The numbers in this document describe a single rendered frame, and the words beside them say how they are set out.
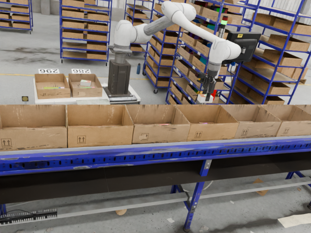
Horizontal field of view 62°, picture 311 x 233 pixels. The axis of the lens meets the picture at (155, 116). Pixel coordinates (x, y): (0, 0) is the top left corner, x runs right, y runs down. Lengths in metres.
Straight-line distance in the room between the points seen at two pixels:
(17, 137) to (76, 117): 0.44
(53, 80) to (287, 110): 2.31
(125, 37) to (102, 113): 0.94
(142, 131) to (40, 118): 0.68
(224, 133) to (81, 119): 1.02
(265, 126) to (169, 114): 0.73
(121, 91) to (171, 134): 1.10
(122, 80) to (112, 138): 1.12
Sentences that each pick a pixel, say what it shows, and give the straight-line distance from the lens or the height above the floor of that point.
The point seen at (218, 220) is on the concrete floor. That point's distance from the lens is 2.66.
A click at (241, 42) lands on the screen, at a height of 1.46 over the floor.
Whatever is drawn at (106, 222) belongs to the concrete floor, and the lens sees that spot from 2.42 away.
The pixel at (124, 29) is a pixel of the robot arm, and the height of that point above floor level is 1.41.
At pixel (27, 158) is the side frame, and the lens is 1.61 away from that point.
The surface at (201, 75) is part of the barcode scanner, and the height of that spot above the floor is 1.07.
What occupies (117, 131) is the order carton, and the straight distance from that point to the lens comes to 1.62.
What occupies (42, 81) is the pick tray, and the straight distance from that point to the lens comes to 2.91.
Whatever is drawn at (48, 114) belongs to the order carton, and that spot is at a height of 0.98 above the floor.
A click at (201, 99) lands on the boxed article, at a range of 1.93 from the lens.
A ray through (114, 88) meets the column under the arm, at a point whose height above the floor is 0.83.
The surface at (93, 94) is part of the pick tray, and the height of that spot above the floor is 0.78.
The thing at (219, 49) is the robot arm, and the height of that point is 1.52.
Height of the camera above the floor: 1.88
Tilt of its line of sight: 28 degrees down
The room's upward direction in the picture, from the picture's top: 10 degrees clockwise
